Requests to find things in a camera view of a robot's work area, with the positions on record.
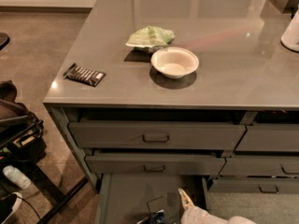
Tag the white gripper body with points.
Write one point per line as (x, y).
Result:
(196, 216)

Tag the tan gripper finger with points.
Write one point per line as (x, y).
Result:
(186, 201)

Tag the blue chip bag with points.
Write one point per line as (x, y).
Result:
(154, 218)

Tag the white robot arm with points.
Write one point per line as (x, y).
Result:
(235, 219)

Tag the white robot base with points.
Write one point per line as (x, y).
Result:
(290, 38)

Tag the bottom right grey drawer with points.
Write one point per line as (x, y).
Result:
(255, 185)

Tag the grey drawer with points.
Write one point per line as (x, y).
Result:
(158, 129)
(255, 185)
(155, 162)
(272, 131)
(261, 166)

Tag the middle right grey drawer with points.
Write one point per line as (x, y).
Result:
(261, 166)

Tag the bottom left open drawer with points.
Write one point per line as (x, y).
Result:
(123, 198)

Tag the middle left grey drawer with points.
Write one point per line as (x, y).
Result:
(155, 162)

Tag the top right grey drawer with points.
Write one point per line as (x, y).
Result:
(272, 131)

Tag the grey counter cabinet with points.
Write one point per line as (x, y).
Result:
(243, 67)

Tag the top left grey drawer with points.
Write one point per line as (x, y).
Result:
(158, 129)

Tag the green chip bag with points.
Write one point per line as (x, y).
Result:
(150, 36)

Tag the white paper bowl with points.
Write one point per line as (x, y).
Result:
(174, 62)

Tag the black snack bar wrapper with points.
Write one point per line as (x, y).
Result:
(84, 75)

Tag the clear plastic bottle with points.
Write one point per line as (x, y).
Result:
(14, 175)

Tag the white bucket with cable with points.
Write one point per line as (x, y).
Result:
(9, 206)

